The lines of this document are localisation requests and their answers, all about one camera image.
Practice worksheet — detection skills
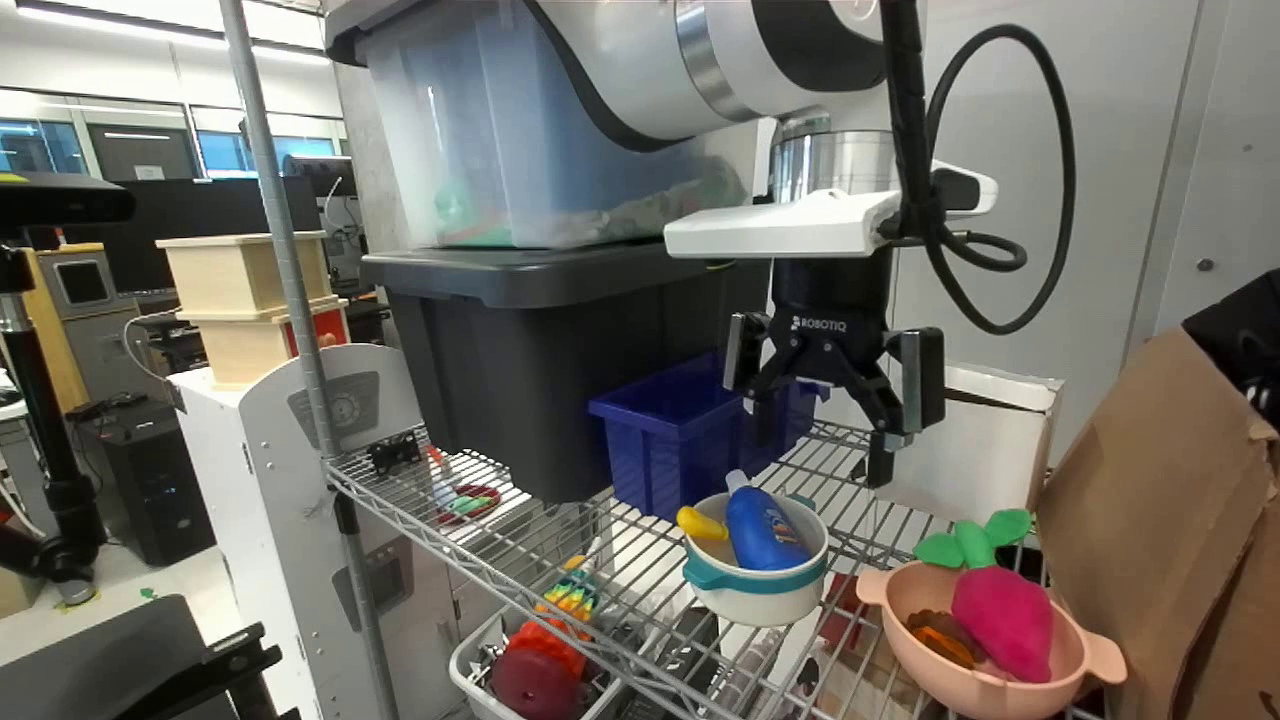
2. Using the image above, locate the black camera bar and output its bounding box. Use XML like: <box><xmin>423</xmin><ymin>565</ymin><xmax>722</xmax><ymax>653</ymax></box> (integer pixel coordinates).
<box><xmin>0</xmin><ymin>173</ymin><xmax>140</xmax><ymax>230</ymax></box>

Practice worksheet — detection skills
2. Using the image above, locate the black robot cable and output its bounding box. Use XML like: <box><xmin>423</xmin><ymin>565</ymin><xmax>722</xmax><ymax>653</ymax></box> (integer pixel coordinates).
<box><xmin>876</xmin><ymin>0</ymin><xmax>1082</xmax><ymax>339</ymax></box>

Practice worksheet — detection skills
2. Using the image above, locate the clear plastic storage bin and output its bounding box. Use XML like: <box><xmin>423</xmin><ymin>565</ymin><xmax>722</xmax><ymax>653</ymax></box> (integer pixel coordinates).
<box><xmin>323</xmin><ymin>0</ymin><xmax>754</xmax><ymax>254</ymax></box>

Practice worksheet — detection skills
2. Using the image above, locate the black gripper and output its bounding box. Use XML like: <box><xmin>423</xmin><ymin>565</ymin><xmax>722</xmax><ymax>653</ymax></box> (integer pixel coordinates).
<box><xmin>723</xmin><ymin>253</ymin><xmax>948</xmax><ymax>489</ymax></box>

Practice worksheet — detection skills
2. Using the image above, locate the pink bowl with ears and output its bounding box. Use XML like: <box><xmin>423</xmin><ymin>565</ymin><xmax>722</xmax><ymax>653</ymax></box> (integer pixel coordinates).
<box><xmin>852</xmin><ymin>554</ymin><xmax>1131</xmax><ymax>720</ymax></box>

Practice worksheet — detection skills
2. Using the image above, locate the large brown cardboard box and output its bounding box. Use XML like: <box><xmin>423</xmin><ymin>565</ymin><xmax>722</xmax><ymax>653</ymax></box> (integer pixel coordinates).
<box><xmin>1032</xmin><ymin>325</ymin><xmax>1280</xmax><ymax>720</ymax></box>

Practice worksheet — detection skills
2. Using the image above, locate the black storage tote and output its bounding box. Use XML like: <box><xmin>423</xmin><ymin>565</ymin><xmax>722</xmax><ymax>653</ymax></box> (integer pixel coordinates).
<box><xmin>362</xmin><ymin>240</ymin><xmax>782</xmax><ymax>509</ymax></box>

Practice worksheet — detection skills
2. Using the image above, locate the blue plastic bin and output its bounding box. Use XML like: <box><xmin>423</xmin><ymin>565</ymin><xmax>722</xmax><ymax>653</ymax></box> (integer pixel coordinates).
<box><xmin>585</xmin><ymin>347</ymin><xmax>831</xmax><ymax>519</ymax></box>

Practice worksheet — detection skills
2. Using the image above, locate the metal wire shelf rack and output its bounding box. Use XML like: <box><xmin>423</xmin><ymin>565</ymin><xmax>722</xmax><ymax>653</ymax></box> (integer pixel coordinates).
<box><xmin>217</xmin><ymin>0</ymin><xmax>1118</xmax><ymax>720</ymax></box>

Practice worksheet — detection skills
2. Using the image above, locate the brown toy with orange band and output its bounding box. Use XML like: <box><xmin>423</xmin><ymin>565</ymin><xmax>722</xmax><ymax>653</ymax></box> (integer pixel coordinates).
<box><xmin>903</xmin><ymin>605</ymin><xmax>994</xmax><ymax>672</ymax></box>

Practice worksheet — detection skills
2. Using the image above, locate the white panel cabinet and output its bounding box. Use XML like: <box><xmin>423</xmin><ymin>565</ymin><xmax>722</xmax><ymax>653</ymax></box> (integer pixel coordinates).
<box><xmin>168</xmin><ymin>339</ymin><xmax>448</xmax><ymax>720</ymax></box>

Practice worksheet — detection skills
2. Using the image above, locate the rainbow stacking toy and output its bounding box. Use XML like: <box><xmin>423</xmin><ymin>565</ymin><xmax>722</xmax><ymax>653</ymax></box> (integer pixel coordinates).
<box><xmin>537</xmin><ymin>552</ymin><xmax>610</xmax><ymax>632</ymax></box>

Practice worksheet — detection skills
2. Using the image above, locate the blue toy bottle yellow spout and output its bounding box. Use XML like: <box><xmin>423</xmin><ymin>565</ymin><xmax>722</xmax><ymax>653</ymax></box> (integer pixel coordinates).
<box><xmin>672</xmin><ymin>469</ymin><xmax>818</xmax><ymax>577</ymax></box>

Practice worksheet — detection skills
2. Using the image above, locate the white cardboard box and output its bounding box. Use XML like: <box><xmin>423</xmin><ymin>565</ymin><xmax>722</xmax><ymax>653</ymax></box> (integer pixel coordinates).
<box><xmin>880</xmin><ymin>363</ymin><xmax>1069</xmax><ymax>531</ymax></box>

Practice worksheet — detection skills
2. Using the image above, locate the light wooden box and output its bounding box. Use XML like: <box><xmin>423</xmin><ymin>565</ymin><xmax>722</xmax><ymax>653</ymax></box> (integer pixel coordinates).
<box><xmin>153</xmin><ymin>229</ymin><xmax>357</xmax><ymax>390</ymax></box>

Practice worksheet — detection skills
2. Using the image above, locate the pink radish plush toy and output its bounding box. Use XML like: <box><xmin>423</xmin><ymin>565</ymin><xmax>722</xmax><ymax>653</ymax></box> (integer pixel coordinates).
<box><xmin>914</xmin><ymin>502</ymin><xmax>1059</xmax><ymax>687</ymax></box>

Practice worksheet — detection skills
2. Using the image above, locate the white bowl with teal rim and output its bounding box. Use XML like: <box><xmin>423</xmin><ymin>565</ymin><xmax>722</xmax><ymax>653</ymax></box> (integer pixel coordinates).
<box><xmin>681</xmin><ymin>489</ymin><xmax>835</xmax><ymax>632</ymax></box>

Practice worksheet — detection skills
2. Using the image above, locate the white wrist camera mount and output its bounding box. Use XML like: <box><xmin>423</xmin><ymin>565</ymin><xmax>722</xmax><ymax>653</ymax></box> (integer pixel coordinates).
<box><xmin>662</xmin><ymin>159</ymin><xmax>1001</xmax><ymax>265</ymax></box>

